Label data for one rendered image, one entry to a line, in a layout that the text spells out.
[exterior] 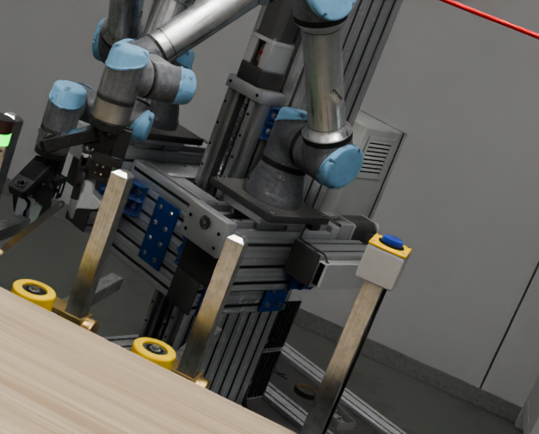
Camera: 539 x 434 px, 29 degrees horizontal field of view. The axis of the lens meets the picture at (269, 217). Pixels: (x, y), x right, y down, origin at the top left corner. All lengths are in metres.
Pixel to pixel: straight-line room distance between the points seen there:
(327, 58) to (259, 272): 0.59
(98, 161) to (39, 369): 0.52
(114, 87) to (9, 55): 3.03
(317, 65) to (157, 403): 0.88
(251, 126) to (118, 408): 1.20
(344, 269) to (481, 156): 2.00
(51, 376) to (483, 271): 3.13
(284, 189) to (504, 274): 2.25
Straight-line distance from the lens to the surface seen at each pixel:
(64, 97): 2.27
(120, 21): 2.66
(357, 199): 2.94
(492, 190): 4.49
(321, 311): 4.69
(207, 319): 1.91
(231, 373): 3.00
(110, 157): 2.03
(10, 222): 2.31
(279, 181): 2.45
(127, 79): 1.98
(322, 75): 2.23
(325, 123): 2.29
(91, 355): 1.75
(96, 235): 1.96
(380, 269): 1.78
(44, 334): 1.77
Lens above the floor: 1.67
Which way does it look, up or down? 16 degrees down
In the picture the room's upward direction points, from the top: 21 degrees clockwise
